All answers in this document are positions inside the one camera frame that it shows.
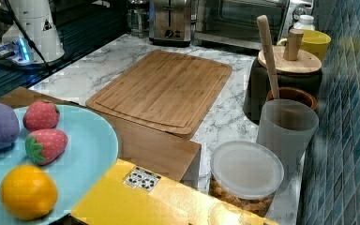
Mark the silver toaster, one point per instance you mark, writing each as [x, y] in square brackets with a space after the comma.
[170, 22]

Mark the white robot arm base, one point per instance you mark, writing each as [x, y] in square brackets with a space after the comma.
[32, 37]

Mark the stainless toaster oven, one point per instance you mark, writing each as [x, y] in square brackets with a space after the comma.
[234, 22]

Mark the bamboo cutting board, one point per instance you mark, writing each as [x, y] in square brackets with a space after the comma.
[167, 91]

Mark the snack jar with clear lid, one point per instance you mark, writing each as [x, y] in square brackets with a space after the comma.
[246, 175]

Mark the light blue plate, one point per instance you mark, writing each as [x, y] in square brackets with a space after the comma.
[91, 150]

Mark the yellow cardboard box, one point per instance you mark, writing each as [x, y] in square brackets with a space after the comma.
[130, 195]

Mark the glass jar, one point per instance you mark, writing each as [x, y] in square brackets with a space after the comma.
[138, 17]

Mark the frosted grey plastic cup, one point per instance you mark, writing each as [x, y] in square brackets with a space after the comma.
[286, 128]

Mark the brown ceramic bowl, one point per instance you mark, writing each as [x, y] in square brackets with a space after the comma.
[290, 98]

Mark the wooden pestle stick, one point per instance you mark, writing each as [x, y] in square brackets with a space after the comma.
[267, 49]

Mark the upper plush strawberry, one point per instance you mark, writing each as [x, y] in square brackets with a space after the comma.
[41, 114]

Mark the plush strawberry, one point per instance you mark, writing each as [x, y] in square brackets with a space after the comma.
[41, 114]
[45, 145]

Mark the lower plush strawberry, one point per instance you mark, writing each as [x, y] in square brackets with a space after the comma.
[45, 145]

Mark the yellow mug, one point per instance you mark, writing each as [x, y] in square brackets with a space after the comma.
[313, 41]

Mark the white bottle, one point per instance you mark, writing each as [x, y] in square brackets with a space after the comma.
[305, 22]

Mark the orange toy fruit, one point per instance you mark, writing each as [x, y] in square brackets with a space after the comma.
[28, 193]

